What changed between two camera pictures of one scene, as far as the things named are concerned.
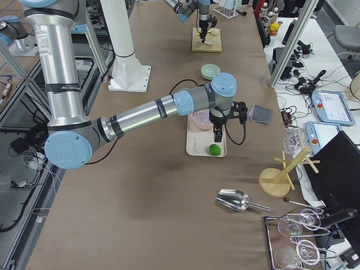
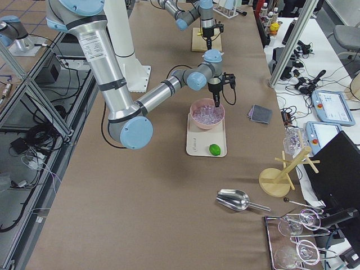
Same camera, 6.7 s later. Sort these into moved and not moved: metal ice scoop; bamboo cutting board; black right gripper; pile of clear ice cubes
Moved: black right gripper
Not moved: pile of clear ice cubes; metal ice scoop; bamboo cutting board
